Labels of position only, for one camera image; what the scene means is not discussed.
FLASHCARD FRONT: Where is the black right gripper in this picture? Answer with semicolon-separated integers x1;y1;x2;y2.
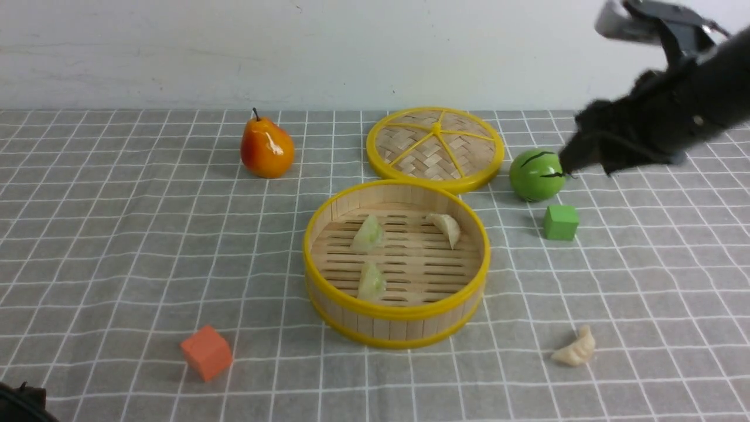
558;29;749;175

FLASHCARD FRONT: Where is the white dumpling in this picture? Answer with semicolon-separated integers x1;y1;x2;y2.
551;324;596;367
426;213;461;250

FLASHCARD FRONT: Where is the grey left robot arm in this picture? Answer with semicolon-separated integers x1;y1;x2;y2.
1;382;59;422

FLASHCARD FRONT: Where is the woven bamboo steamer lid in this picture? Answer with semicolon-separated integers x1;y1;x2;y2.
365;107;506;195

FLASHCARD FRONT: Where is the bamboo steamer tray yellow rim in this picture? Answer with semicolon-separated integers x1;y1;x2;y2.
302;180;491;349

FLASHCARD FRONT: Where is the green toy watermelon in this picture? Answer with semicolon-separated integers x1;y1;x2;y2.
509;148;566;202

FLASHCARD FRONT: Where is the green wooden cube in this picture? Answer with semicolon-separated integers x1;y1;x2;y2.
542;204;579;242

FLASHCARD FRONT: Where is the orange plastic pear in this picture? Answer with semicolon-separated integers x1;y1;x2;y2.
240;107;295;179

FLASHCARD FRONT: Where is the orange wooden cube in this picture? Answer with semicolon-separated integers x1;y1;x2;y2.
180;324;233;382

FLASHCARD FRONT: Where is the grey checked tablecloth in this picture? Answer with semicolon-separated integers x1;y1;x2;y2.
1;110;749;421

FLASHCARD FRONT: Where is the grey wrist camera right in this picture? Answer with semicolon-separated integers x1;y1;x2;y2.
594;1;732;66

